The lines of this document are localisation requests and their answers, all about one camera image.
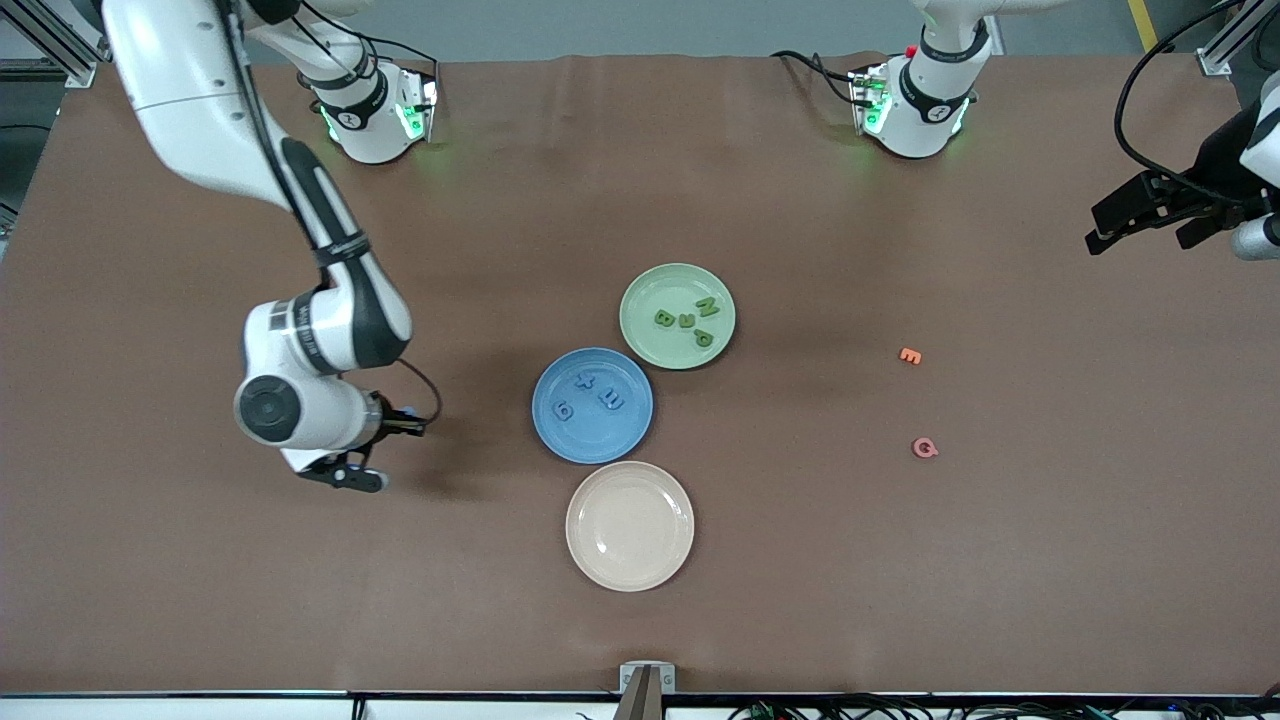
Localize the blue plate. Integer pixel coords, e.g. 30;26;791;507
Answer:
532;347;655;465

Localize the beige plate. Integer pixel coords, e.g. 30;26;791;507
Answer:
565;461;696;593

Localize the green plate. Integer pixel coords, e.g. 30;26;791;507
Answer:
619;263;737;371

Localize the white table edge board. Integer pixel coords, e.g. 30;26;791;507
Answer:
360;694;1280;720
0;694;355;720

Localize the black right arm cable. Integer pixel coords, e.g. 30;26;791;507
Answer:
215;0;443;431

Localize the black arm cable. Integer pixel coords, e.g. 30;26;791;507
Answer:
215;0;443;431
1113;0;1251;201

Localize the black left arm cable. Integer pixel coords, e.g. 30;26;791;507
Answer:
1113;0;1251;201

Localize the aluminium frame profile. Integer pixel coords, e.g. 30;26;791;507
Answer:
1195;0;1280;76
0;0;101;89

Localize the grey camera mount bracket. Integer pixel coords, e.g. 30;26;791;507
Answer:
619;662;677;720

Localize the black base cable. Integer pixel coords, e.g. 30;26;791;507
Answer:
355;35;441;111
770;48;863;106

